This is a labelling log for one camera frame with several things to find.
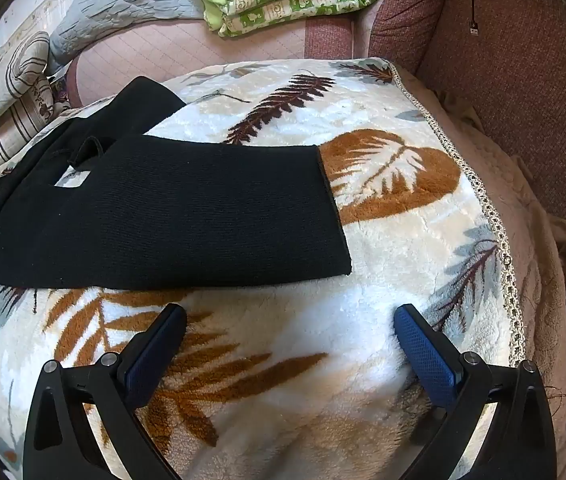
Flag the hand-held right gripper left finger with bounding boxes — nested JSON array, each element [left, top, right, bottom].
[[23, 303, 188, 480]]

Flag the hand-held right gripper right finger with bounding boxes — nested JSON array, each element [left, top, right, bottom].
[[394, 303, 557, 480]]

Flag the black pants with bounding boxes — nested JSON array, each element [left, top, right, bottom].
[[0, 76, 353, 292]]

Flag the leaf print plush blanket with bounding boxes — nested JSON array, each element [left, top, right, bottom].
[[0, 57, 526, 480]]

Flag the beige bed sheet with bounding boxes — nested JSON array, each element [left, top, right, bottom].
[[433, 90, 566, 411]]

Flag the red-brown upholstered headboard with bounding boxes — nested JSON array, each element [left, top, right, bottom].
[[368, 0, 566, 311]]

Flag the striped floral folded quilt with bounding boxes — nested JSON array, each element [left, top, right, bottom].
[[0, 31, 71, 193]]

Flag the pink mattress cover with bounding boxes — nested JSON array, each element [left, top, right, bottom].
[[70, 10, 374, 108]]

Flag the grey quilted blanket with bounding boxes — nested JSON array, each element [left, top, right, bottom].
[[0, 0, 214, 76]]

